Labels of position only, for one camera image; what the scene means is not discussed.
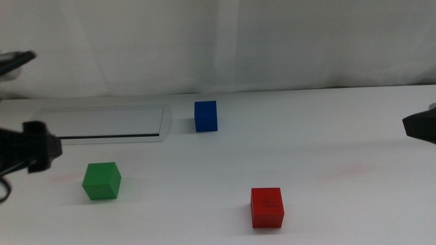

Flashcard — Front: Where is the green cube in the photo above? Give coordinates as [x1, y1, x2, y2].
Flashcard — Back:
[81, 161, 122, 201]

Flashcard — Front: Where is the blue cube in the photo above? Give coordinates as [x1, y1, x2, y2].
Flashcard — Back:
[193, 100, 219, 133]

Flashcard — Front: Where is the red cube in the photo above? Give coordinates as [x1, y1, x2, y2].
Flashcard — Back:
[250, 187, 285, 229]

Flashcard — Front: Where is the white fabric backdrop curtain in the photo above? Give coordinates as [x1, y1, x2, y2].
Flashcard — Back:
[0, 0, 436, 100]

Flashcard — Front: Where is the thin smooth black cable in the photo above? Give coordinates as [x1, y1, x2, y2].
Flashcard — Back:
[0, 159, 31, 205]

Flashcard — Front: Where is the grey table cable hatch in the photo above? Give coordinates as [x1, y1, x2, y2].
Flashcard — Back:
[31, 104, 173, 146]

